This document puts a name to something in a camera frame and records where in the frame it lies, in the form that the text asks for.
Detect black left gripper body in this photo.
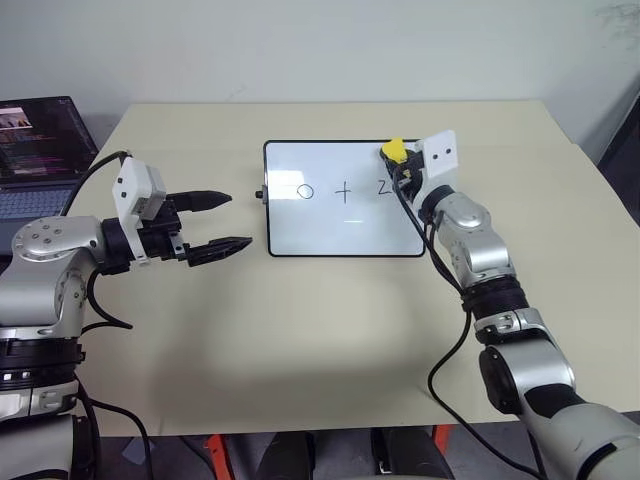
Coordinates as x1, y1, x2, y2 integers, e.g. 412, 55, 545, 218
137, 195, 192, 264

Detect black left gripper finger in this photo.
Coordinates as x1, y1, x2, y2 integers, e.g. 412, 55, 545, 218
181, 236, 254, 269
171, 190, 234, 215

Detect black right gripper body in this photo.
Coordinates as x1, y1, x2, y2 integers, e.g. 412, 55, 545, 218
391, 147, 427, 202

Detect yellow whiteboard eraser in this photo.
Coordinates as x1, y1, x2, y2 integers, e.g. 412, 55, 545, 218
380, 136, 408, 165

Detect black framed whiteboard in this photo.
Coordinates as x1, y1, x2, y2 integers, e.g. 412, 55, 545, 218
262, 139, 428, 259

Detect open grey laptop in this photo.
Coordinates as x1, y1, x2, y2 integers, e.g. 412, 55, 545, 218
0, 95, 101, 222

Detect orange table leg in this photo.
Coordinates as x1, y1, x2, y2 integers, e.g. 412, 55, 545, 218
205, 433, 227, 468
432, 424, 454, 462

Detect black furniture piece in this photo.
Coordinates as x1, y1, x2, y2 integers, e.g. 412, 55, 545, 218
593, 78, 640, 227

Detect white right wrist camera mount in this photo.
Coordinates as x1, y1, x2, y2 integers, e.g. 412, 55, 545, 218
409, 128, 462, 206

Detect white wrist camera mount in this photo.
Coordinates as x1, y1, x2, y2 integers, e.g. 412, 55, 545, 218
111, 157, 168, 271
409, 128, 462, 206

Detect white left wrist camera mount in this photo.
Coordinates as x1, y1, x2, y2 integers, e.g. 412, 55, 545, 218
111, 157, 168, 271

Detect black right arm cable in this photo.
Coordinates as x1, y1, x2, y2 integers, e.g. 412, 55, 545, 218
391, 167, 549, 480

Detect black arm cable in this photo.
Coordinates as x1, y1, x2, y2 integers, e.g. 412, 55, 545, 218
391, 167, 549, 480
58, 149, 154, 480

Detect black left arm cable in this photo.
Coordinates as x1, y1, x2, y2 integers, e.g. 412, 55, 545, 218
58, 149, 154, 480

